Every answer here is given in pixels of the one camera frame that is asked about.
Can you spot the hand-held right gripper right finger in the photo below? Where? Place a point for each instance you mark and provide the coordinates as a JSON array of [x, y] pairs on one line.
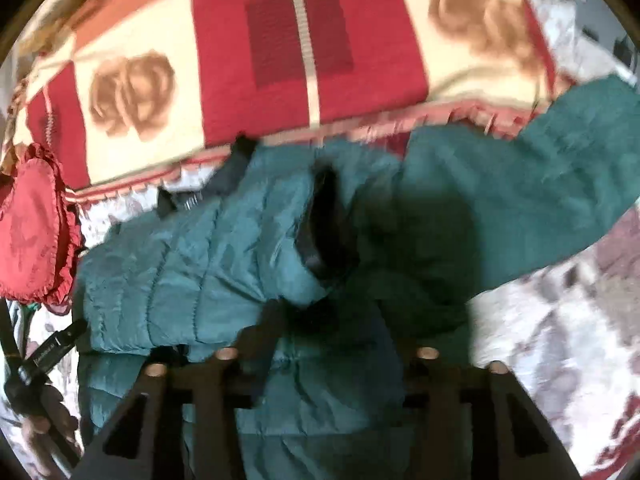
[[445, 410]]

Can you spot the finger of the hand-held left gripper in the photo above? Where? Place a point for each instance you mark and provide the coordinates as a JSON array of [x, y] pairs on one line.
[[74, 334]]

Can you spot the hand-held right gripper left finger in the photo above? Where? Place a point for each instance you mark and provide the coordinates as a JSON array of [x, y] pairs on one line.
[[260, 340]]

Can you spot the green quilted down jacket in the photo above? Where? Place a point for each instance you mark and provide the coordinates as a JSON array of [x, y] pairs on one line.
[[200, 280]]

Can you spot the person's left hand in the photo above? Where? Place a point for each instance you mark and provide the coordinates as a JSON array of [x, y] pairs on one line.
[[52, 417]]

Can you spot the green cloth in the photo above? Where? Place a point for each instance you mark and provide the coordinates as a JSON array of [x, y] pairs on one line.
[[27, 306]]

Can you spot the red heart-shaped ruffled pillow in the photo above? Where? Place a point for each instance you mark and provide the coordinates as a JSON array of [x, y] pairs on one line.
[[30, 230]]

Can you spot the yellow floral cloth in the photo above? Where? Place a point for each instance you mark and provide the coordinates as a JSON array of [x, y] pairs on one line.
[[12, 125]]

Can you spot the red and cream rose blanket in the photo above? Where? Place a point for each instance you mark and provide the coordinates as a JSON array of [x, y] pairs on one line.
[[280, 85]]

